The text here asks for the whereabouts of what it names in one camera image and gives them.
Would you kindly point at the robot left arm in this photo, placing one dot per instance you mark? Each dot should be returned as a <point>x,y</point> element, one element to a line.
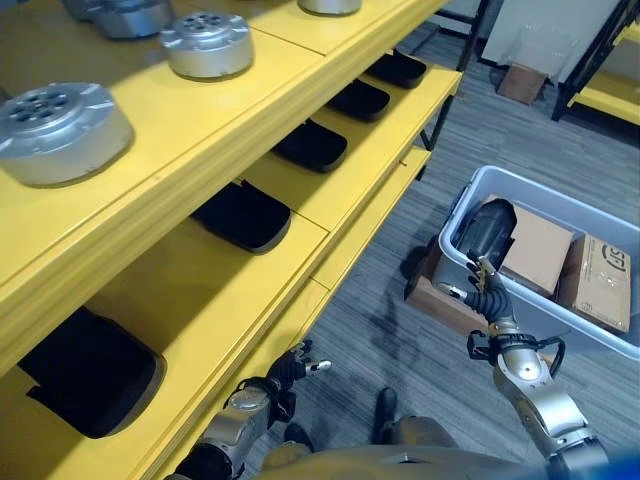
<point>235,420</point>

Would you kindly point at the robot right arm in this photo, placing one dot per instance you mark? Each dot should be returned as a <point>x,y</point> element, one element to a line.
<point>540,395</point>

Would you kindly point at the yellow metal shelf unit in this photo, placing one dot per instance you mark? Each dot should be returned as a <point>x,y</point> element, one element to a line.
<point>210,145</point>

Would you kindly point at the flat brown cardboard base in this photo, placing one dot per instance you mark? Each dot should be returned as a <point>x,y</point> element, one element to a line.
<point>430,300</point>

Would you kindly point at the robot silver body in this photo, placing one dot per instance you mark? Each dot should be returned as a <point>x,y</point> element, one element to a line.
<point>400,455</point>

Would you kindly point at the robot dark foot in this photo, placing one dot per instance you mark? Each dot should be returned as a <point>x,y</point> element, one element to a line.
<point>386,410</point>
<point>299,437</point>

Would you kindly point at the plain brown cardboard box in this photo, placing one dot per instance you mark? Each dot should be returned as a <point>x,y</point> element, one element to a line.
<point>537,250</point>

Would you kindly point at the printed brown cardboard box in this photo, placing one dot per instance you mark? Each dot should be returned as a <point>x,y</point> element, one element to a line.
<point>602,280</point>

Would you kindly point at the large silver round motor part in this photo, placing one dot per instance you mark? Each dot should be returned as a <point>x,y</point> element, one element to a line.
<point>55,135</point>

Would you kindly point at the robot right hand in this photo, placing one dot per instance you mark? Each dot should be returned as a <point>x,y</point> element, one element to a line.
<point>490,302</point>

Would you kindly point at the white board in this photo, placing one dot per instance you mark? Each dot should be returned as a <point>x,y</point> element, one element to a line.
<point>545,25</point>

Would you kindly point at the black-framed yellow shelf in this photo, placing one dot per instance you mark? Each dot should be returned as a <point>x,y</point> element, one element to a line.
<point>607,95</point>

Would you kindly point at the grey plastic box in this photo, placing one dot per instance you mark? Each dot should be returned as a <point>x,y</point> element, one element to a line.
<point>545,320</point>

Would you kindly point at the robot right dark foot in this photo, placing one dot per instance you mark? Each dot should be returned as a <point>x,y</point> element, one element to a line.
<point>386,410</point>

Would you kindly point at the small brown cardboard piece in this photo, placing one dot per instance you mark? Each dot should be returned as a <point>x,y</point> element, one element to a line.
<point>521,84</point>

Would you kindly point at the robot left dark foot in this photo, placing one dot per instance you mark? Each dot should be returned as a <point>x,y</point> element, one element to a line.
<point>299,437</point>

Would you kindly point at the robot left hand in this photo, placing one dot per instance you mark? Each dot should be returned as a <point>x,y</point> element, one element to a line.
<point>290,370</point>

